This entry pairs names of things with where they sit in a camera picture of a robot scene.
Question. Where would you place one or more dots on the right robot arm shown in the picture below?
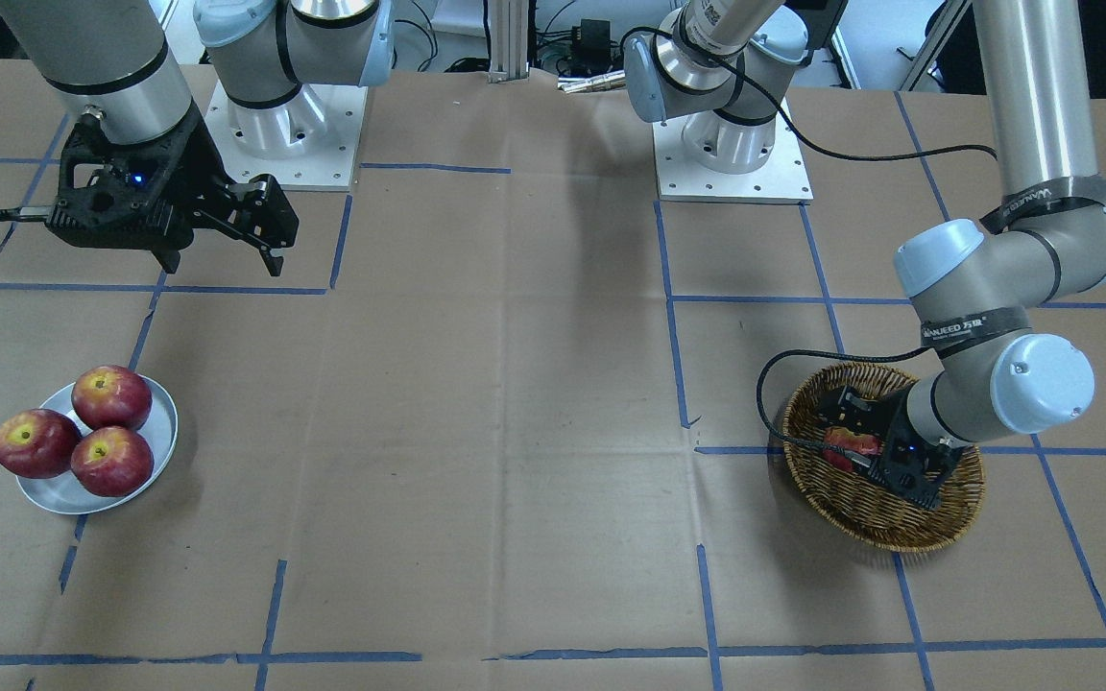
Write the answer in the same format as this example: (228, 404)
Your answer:
(113, 57)

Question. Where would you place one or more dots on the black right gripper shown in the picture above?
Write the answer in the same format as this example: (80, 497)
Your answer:
(192, 169)

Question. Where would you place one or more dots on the red apple on plate back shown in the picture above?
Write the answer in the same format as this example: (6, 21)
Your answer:
(112, 396)

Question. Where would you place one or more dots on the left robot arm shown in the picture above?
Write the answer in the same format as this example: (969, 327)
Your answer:
(970, 283)

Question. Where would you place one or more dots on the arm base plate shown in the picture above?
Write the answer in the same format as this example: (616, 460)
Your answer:
(703, 159)
(309, 144)

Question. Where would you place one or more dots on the light blue plate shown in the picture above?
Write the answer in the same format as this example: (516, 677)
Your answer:
(64, 495)

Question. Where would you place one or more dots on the aluminium frame post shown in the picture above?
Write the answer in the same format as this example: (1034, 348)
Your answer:
(508, 26)

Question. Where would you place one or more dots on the red yellow apple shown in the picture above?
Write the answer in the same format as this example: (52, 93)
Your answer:
(865, 445)

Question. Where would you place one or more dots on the red apple on plate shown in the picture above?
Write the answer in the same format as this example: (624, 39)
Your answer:
(112, 462)
(38, 443)
(112, 396)

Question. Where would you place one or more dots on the red apple on plate front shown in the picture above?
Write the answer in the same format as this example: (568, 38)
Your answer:
(112, 462)

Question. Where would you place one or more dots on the woven wicker basket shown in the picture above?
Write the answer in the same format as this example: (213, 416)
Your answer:
(853, 456)

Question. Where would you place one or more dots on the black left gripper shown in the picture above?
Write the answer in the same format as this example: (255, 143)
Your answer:
(883, 422)

